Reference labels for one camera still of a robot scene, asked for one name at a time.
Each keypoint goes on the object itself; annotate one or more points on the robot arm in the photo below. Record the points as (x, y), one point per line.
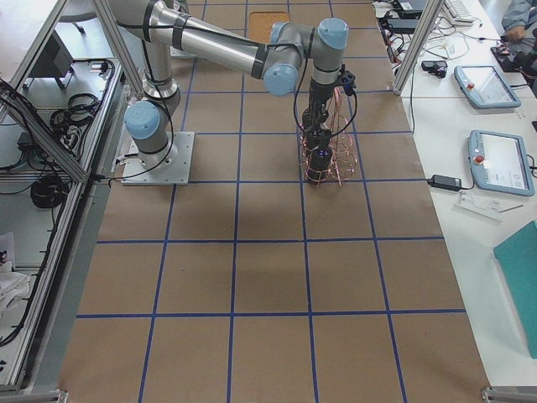
(277, 63)

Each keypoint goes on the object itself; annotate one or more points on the teach pendant near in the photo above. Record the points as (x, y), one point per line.
(498, 162)

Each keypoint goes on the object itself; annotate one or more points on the operator hand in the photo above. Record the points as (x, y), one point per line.
(515, 34)

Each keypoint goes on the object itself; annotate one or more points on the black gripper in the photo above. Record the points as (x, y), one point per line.
(317, 91)

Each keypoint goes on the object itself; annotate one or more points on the teach pendant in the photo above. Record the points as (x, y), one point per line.
(485, 87)
(498, 162)

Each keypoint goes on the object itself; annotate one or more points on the aluminium frame post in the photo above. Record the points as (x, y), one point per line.
(421, 34)

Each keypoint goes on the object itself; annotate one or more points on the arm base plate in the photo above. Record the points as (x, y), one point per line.
(167, 167)

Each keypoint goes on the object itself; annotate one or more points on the wooden tray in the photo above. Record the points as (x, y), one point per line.
(260, 24)

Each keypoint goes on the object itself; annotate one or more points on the black power adapter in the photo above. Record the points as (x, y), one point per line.
(445, 182)

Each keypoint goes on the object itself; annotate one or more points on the copper wire bottle basket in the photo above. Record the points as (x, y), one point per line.
(344, 159)

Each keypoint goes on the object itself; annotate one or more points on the teach pendant far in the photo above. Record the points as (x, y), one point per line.
(485, 87)

